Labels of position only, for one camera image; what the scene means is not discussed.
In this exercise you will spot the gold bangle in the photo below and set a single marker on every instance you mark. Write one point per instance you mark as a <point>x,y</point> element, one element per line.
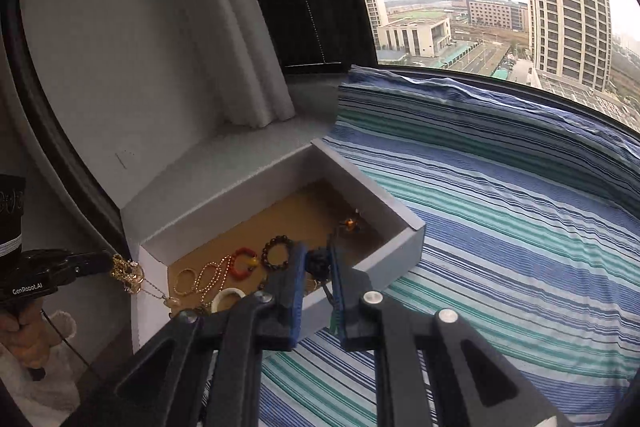
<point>185,282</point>

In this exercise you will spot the red bead bracelet amber bead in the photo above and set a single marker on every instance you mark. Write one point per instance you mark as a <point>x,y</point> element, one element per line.
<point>243,263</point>

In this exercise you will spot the white wall socket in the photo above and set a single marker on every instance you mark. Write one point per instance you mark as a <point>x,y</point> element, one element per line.
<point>126,158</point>

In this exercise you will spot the white curtain left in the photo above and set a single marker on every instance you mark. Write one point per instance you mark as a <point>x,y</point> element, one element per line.
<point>233,43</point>

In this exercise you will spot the dark wristwatch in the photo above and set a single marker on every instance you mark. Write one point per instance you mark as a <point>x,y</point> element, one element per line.
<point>318,264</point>

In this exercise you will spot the person's left hand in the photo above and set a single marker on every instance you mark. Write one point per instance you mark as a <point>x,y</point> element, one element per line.
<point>26,336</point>

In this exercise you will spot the blue green striped bedsheet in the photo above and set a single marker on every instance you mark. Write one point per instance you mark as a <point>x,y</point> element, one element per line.
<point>531,215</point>

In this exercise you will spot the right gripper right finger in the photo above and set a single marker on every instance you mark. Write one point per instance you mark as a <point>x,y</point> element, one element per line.
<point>367,320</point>

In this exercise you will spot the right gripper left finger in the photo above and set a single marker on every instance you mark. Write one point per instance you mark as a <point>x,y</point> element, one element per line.
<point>268,320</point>

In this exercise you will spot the pale green jade bangle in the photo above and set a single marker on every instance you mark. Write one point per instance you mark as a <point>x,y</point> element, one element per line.
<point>226,299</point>

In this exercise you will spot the white sleeve left forearm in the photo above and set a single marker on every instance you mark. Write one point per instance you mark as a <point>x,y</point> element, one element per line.
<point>49,395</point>

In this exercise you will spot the white cardboard box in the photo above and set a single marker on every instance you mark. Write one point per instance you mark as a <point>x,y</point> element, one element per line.
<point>304,196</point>

